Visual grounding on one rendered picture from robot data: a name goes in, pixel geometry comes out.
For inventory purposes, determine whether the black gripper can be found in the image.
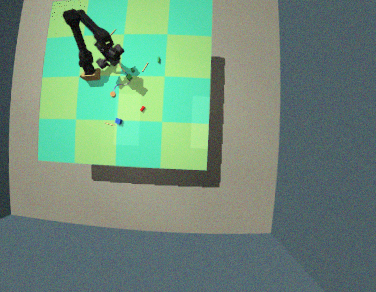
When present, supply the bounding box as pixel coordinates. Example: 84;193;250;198
96;44;125;69

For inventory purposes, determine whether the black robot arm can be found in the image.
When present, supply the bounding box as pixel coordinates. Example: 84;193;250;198
63;9;121;75

